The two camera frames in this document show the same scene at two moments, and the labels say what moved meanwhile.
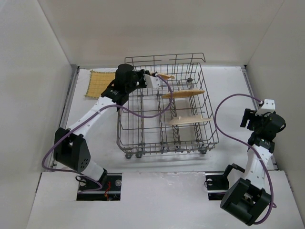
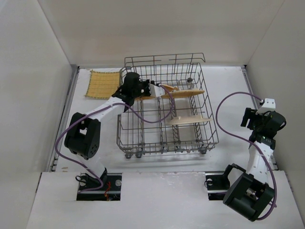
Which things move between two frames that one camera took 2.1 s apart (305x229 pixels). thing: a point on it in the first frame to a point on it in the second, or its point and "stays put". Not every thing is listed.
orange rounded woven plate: [179, 93] stays put
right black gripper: [246, 117] stays put
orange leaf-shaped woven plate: [166, 77] to [169, 88]
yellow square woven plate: [98, 82] stays put
